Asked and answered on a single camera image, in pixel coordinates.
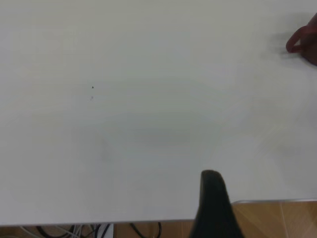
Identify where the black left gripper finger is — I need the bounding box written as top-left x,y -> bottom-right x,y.
189,170 -> 246,238

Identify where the grey floor cable bundle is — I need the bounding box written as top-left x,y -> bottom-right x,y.
19,224 -> 84,238

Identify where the white power strip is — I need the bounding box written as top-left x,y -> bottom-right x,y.
95,223 -> 114,238

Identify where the black looped floor cable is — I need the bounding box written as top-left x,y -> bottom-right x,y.
36,225 -> 73,238

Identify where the red ceramic mug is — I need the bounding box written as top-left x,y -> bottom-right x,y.
285,11 -> 317,66

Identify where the black curved floor cable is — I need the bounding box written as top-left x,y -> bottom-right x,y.
128,222 -> 162,238

